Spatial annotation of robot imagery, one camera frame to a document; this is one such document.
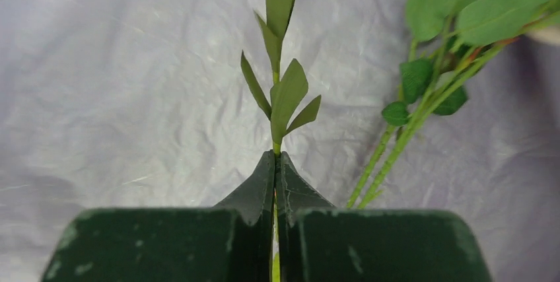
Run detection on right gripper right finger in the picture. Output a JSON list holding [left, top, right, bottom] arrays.
[[275, 153, 491, 281]]

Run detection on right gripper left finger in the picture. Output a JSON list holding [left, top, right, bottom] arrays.
[[42, 151, 275, 282]]

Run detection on single pale pink bud stem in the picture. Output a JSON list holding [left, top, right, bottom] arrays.
[[227, 0, 331, 281]]

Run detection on small pink rose stem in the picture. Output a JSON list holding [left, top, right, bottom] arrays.
[[347, 0, 559, 209]]

